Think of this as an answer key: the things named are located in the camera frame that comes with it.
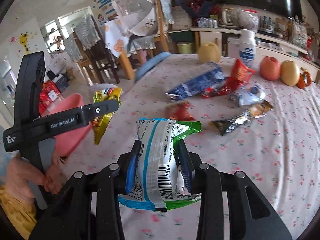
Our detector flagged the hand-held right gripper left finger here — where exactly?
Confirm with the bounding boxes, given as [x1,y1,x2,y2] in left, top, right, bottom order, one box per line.
[30,139,142,240]

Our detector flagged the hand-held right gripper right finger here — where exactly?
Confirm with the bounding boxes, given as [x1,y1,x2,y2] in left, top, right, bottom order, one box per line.
[176,139,293,240]

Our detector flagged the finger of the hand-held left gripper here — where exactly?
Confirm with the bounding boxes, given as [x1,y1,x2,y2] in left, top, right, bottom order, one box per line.
[80,99,119,123]

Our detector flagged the green white packet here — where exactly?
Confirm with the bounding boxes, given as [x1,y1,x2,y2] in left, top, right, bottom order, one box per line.
[117,117,202,212]

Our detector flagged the pink plastic bin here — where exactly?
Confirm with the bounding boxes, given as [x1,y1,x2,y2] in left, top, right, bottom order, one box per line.
[41,93,92,164]

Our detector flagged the white blue snack packet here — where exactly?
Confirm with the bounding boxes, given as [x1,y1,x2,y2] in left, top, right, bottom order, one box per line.
[231,84,266,107]

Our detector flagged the person's left forearm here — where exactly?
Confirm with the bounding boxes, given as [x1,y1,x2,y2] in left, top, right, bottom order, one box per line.
[5,154,48,201]

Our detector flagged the person's left hand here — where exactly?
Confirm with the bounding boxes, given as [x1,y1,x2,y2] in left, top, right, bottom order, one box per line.
[44,166,63,194]

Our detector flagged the dark wooden chair lace cover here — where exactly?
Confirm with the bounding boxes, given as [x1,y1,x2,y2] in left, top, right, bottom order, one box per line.
[65,15,120,84]

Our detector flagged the small red wrapper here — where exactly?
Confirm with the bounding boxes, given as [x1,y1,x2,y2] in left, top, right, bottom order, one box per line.
[164,101,195,122]

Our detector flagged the blue plastic stool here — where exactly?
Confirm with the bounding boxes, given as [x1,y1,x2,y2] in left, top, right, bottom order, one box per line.
[134,52,171,83]

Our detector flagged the white cloth orange print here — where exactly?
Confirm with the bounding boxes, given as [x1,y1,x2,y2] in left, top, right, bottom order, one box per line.
[104,20,131,58]

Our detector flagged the cherry print tablecloth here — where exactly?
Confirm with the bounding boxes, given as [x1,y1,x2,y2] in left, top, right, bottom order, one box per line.
[60,52,320,240]

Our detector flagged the person's yellow clothing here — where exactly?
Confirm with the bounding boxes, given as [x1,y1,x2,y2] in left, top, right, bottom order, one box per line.
[0,185,38,233]

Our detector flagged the blue foil packet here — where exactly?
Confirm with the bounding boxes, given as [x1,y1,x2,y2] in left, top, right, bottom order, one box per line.
[165,62,227,101]

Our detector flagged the brown gold snack wrapper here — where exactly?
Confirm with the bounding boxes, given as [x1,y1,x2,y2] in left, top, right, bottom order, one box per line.
[246,100,273,119]

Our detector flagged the green bucket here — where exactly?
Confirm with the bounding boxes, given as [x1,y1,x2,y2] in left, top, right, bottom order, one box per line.
[176,42,194,54]

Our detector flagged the light wooden chair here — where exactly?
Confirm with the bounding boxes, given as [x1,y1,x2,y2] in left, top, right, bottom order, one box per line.
[154,0,176,54]

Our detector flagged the red yellow snack wrapper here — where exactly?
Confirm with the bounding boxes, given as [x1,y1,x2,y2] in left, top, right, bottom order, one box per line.
[225,59,256,93]

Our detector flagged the large yellow pear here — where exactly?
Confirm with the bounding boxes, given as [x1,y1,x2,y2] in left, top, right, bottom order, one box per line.
[198,42,220,64]

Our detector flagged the red apple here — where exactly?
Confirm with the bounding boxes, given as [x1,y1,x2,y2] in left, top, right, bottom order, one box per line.
[259,56,281,81]

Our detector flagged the white bottle blue label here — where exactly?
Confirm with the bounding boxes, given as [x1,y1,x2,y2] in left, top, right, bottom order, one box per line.
[239,29,257,68]

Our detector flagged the pack of small bottles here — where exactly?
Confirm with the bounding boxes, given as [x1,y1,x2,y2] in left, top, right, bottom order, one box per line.
[197,17,220,28]

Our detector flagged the red flower bouquet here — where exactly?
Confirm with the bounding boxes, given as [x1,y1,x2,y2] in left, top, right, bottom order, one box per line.
[176,0,216,18]

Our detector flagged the yellow apple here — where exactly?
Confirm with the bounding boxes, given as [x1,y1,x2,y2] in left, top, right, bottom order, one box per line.
[280,60,300,86]

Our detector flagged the electric kettle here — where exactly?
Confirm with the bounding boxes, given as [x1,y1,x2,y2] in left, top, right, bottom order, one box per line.
[220,9,237,27]

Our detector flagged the clear bag red seal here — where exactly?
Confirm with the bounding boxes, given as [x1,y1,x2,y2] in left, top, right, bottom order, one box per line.
[239,9,259,32]

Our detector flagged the white plastic bag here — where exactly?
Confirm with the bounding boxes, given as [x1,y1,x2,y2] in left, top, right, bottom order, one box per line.
[291,17,308,49]

